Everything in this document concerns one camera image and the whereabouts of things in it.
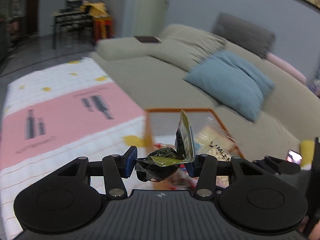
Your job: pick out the dark dining table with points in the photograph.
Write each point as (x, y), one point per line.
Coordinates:
(73, 20)

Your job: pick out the orange cardboard box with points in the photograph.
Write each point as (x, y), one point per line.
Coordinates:
(200, 127)

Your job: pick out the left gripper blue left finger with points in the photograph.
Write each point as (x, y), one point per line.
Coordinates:
(128, 162)

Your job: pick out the orange stool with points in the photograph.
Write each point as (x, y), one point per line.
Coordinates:
(103, 28)

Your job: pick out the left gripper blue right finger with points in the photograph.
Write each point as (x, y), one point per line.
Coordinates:
(193, 169)

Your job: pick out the beige sofa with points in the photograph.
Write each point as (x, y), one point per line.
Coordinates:
(264, 108)

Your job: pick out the black and yellow snack bag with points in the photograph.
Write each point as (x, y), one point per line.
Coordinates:
(162, 163)

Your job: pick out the popcorn snack bag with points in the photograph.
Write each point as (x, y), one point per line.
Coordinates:
(215, 142)

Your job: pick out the pink white picnic mat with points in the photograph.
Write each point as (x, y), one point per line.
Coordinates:
(53, 116)

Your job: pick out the light blue cushion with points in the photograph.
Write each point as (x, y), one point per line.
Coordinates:
(234, 82)

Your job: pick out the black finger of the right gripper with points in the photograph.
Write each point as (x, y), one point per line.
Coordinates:
(277, 166)

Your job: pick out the beige sofa cushion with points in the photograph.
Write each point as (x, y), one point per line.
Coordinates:
(185, 47)

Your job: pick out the grey striped cushion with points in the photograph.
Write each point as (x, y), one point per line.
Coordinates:
(245, 34)

